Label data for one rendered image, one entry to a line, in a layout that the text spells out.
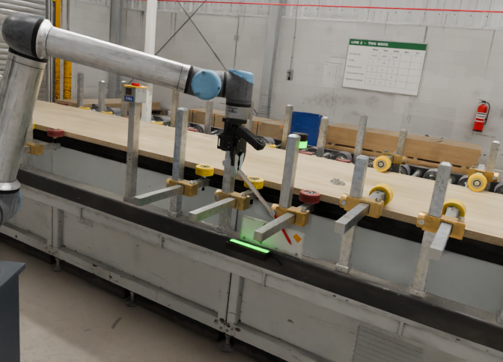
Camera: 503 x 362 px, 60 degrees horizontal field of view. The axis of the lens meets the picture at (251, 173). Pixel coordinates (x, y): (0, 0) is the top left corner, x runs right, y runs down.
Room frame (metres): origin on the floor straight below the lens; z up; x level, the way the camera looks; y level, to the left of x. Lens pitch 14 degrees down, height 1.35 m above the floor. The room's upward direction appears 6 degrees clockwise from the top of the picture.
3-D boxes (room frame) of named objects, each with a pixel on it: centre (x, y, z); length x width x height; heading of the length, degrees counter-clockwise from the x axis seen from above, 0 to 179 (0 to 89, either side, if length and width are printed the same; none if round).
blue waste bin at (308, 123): (7.44, -0.84, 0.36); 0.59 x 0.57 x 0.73; 153
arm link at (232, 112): (1.54, 0.07, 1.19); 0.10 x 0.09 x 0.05; 152
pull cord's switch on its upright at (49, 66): (3.83, 1.82, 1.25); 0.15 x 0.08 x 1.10; 62
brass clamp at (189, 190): (1.75, 0.29, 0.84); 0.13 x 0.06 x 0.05; 62
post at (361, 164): (1.41, -0.36, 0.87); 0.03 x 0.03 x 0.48; 62
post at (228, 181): (1.64, 0.09, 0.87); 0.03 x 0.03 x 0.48; 62
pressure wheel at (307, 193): (1.63, -0.23, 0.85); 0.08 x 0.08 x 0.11
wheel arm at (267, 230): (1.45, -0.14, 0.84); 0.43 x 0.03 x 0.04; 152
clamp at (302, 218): (1.52, -0.16, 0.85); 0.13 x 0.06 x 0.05; 62
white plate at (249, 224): (1.52, -0.10, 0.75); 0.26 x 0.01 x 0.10; 62
